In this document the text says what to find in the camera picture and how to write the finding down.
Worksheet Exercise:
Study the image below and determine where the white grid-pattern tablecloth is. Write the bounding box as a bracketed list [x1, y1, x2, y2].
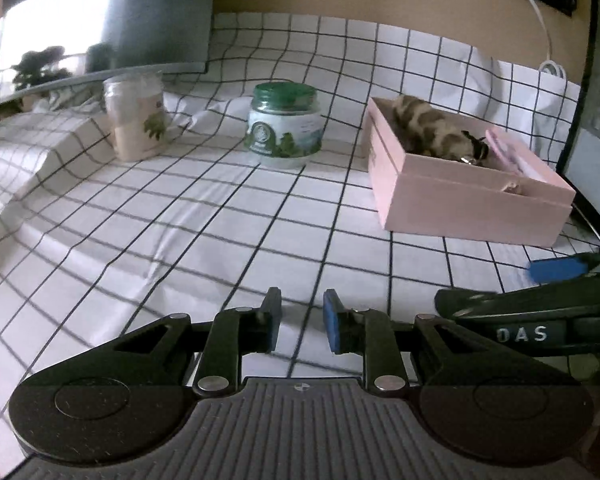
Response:
[0, 13, 595, 476]

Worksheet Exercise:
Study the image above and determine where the clear jar with tan lid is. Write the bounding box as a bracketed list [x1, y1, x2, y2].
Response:
[104, 72, 166, 162]

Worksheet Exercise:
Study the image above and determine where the brown striped furry tail keychain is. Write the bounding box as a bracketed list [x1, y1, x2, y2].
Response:
[391, 94, 489, 166]

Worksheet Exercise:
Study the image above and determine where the black monitor screen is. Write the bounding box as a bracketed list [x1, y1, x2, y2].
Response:
[0, 0, 213, 103]

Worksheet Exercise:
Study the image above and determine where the pink plastic comb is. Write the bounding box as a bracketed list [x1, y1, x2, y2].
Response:
[486, 129, 540, 179]

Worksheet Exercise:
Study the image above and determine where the pink cardboard box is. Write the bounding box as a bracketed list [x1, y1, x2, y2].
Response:
[363, 98, 576, 246]

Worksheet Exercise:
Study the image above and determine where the green-lidded glass jar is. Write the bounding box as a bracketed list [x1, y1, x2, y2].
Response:
[244, 81, 324, 169]

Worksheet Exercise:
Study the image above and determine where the white power cable with plug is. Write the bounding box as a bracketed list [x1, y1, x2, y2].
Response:
[492, 0, 567, 82]

